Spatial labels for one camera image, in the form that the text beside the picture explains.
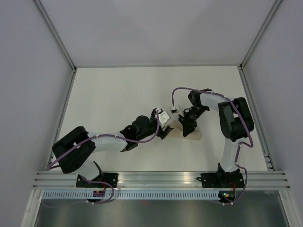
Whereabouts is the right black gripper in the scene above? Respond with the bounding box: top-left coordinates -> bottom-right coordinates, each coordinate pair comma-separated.
178,105 -> 208,137

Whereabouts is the beige cloth napkin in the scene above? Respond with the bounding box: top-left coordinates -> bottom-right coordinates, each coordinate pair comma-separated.
167,120 -> 202,140

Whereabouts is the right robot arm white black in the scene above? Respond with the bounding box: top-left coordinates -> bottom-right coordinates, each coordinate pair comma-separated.
178,89 -> 254,188

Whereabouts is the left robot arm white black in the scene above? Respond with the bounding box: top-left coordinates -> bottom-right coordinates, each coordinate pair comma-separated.
48,111 -> 173,187

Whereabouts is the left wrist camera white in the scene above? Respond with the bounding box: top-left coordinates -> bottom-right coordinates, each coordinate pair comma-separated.
154,108 -> 172,128

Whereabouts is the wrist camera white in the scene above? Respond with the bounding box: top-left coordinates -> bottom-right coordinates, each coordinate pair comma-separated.
170,105 -> 184,116
154,108 -> 172,128

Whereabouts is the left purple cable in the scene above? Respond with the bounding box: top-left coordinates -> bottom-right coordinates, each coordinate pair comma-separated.
42,111 -> 161,209

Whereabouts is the purple cable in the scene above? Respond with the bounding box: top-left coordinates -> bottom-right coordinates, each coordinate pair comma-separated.
42,111 -> 161,209
170,87 -> 254,206

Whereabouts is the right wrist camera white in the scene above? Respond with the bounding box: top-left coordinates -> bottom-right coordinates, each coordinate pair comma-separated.
170,105 -> 184,116

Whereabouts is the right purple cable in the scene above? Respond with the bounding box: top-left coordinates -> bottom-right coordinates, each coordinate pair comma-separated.
170,87 -> 254,206

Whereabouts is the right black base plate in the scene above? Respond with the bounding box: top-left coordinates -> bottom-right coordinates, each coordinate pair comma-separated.
196,171 -> 245,189

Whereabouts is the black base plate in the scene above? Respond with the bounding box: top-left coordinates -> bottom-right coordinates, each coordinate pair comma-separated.
76,173 -> 118,188
196,171 -> 245,189

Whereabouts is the aluminium frame back bar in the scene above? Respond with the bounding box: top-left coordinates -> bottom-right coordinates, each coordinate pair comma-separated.
76,63 -> 241,69

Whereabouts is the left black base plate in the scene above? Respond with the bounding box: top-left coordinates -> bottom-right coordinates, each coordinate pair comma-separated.
76,173 -> 118,188

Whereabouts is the aluminium frame right rail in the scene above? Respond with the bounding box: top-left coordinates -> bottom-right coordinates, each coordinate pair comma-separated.
237,65 -> 276,171

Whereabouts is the aluminium mounting rail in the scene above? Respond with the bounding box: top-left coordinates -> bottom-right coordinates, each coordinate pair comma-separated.
32,171 -> 290,191

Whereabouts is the white slotted cable duct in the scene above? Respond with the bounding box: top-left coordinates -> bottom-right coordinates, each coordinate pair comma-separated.
42,190 -> 220,200

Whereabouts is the aluminium frame post right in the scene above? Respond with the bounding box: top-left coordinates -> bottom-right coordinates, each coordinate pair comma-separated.
238,0 -> 284,70

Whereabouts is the aluminium frame post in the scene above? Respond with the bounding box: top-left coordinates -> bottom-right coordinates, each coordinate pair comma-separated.
32,0 -> 77,72
238,0 -> 284,70

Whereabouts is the aluminium frame post left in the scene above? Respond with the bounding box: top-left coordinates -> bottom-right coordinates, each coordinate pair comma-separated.
32,0 -> 77,72

